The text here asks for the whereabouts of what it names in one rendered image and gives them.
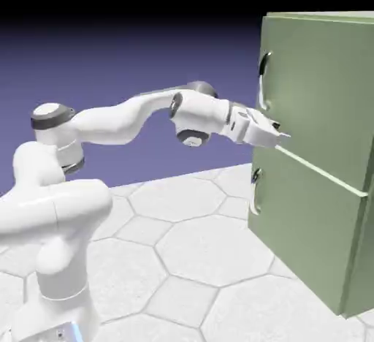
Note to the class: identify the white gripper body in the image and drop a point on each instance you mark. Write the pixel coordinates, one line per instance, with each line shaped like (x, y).
(258, 131)

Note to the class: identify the green cabinet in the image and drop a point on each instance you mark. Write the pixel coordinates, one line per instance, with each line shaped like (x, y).
(321, 155)

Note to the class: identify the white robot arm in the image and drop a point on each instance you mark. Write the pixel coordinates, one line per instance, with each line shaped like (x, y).
(96, 125)

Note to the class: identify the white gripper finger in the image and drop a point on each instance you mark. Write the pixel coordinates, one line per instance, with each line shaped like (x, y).
(283, 135)
(275, 126)

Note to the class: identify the large green cabinet door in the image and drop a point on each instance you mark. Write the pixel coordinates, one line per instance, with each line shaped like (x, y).
(321, 96)

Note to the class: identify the small green cabinet door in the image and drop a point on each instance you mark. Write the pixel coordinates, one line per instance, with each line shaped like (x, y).
(298, 225)

